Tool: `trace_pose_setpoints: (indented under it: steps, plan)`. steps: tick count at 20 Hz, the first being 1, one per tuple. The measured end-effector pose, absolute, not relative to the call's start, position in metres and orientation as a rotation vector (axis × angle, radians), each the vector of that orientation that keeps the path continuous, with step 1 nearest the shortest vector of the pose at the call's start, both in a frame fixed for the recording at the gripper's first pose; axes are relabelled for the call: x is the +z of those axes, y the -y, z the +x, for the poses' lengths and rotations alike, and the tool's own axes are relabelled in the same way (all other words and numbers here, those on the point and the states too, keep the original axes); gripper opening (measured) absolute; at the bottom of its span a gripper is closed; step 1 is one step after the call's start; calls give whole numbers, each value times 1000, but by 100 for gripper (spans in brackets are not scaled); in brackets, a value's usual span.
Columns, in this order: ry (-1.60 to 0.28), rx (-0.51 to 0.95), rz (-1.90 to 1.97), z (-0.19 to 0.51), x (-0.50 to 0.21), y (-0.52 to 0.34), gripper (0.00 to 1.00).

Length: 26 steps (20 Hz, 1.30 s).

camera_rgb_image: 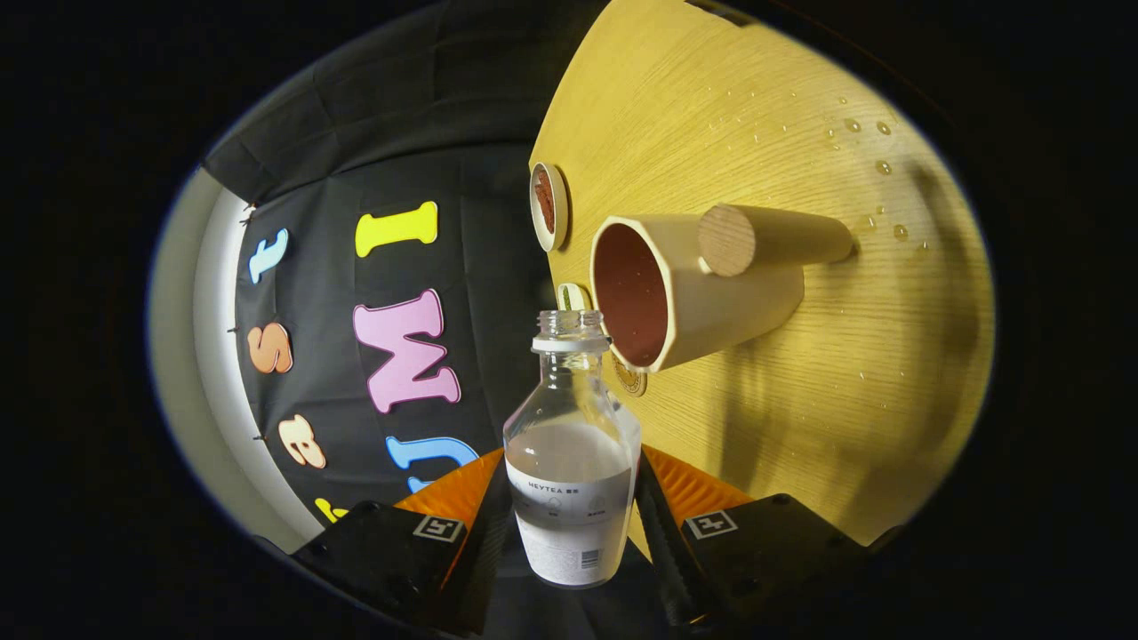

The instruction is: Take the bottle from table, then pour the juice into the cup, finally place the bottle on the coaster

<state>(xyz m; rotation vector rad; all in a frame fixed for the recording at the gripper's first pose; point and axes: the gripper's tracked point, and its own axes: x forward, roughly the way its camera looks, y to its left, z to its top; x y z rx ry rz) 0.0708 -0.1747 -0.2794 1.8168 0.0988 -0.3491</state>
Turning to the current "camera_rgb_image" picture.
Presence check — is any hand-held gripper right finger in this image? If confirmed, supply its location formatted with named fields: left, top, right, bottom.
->
left=633, top=444, right=878, bottom=632

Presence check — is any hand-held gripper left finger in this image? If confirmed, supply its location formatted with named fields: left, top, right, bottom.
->
left=289, top=448, right=515, bottom=636

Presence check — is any clear juice bottle white label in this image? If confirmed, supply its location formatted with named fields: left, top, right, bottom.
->
left=502, top=309, right=643, bottom=588

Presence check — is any round wooden coaster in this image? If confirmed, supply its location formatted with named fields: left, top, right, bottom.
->
left=610, top=351, right=648, bottom=398

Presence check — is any cream cup with wooden handle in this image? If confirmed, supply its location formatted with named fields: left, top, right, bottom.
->
left=589, top=204, right=856, bottom=374

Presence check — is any white round plate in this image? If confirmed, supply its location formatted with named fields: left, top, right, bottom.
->
left=529, top=162, right=570, bottom=252

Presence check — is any black backdrop cloth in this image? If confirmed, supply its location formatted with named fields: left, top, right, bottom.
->
left=203, top=0, right=623, bottom=534

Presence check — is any wooden table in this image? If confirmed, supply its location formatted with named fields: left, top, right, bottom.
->
left=529, top=0, right=995, bottom=563

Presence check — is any black table edge clamp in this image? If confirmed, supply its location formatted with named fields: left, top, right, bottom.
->
left=689, top=0, right=752, bottom=26

